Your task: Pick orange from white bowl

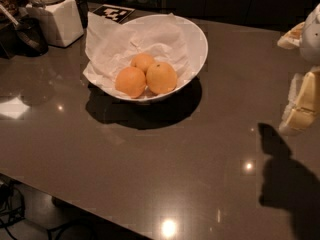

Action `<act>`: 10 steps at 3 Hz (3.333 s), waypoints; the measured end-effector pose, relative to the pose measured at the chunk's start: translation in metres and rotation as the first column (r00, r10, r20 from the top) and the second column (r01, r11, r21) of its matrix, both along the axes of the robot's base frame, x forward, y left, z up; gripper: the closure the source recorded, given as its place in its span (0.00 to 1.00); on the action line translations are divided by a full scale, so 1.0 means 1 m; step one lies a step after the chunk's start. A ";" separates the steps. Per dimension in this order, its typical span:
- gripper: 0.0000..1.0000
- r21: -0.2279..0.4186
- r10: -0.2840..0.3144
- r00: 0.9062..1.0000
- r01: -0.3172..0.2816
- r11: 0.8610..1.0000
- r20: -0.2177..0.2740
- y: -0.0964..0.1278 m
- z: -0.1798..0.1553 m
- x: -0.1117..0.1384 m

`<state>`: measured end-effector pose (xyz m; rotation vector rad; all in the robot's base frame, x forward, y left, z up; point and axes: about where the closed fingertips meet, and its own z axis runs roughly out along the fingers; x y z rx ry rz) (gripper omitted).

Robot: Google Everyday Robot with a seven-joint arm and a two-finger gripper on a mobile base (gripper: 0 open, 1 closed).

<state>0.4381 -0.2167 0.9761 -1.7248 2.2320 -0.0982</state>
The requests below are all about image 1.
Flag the orange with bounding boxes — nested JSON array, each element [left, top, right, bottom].
[[146, 62, 177, 94], [131, 53, 155, 73], [115, 67, 146, 98]]

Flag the white paper liner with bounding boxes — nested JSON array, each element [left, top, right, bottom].
[[82, 11, 194, 96]]

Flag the black white marker tag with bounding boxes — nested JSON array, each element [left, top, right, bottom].
[[93, 4, 134, 23]]

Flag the white square jar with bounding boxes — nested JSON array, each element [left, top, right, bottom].
[[26, 0, 84, 47]]

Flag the dark appliance at left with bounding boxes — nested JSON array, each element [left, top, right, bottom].
[[0, 0, 48, 57]]

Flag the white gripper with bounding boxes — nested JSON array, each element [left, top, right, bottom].
[[277, 4, 320, 135]]

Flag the white bowl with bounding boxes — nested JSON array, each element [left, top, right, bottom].
[[87, 13, 209, 103]]

